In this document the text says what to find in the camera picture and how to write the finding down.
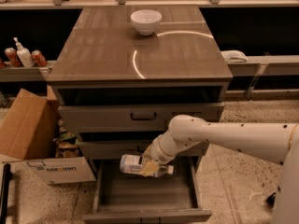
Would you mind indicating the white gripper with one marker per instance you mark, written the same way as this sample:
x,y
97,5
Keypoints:
x,y
158,156

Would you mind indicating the clear plastic water bottle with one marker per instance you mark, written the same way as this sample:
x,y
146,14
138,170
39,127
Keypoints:
x,y
132,164

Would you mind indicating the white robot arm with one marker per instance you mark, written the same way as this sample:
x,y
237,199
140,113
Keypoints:
x,y
275,142

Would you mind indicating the grey open bottom drawer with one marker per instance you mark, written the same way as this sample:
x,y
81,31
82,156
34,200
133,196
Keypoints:
x,y
132,199

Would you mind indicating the grey top drawer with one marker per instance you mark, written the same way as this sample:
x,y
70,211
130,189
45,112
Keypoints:
x,y
132,118

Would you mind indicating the grey middle drawer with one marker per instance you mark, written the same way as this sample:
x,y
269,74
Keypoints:
x,y
104,150

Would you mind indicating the grey drawer cabinet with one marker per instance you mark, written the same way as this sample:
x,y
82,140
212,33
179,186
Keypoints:
x,y
106,61

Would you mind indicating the white pump bottle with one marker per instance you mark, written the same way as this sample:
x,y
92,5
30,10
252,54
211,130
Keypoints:
x,y
24,54

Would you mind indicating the snack bags in box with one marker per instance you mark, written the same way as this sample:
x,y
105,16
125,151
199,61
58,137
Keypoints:
x,y
66,143

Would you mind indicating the open cardboard box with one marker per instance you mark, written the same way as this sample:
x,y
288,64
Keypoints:
x,y
27,133

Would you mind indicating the folded white cloth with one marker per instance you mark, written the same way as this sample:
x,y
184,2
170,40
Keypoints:
x,y
234,56

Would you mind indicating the black bar at left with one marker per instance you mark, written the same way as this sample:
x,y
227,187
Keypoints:
x,y
6,176

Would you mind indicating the white ceramic bowl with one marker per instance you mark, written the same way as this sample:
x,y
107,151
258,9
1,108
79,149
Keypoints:
x,y
146,21

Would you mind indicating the red soda can right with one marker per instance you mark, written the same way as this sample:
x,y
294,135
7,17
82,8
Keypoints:
x,y
39,58

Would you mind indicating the red soda can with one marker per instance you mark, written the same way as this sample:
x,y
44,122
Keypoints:
x,y
39,58
13,57

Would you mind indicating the grey low shelf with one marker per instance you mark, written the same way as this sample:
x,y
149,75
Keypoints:
x,y
19,74

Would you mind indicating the red soda can left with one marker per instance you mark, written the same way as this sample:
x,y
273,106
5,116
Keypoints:
x,y
13,57

